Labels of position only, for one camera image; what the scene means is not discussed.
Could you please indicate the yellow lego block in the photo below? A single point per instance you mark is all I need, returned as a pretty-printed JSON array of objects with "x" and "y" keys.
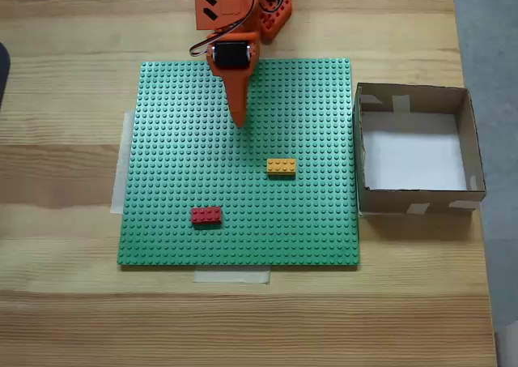
[{"x": 281, "y": 167}]

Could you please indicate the green lego baseplate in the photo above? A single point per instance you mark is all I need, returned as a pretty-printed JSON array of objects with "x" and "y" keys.
[{"x": 182, "y": 160}]

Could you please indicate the red lego block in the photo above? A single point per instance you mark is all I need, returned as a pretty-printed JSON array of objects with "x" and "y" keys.
[{"x": 206, "y": 215}]

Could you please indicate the open cardboard box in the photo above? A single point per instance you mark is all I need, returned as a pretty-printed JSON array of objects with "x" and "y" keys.
[{"x": 421, "y": 203}]

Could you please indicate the translucent masking tape strip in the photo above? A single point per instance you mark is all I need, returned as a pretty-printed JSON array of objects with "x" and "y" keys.
[
  {"x": 119, "y": 168},
  {"x": 232, "y": 276}
]

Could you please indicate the black rounded object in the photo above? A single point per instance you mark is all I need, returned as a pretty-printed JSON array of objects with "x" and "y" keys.
[{"x": 4, "y": 71}]

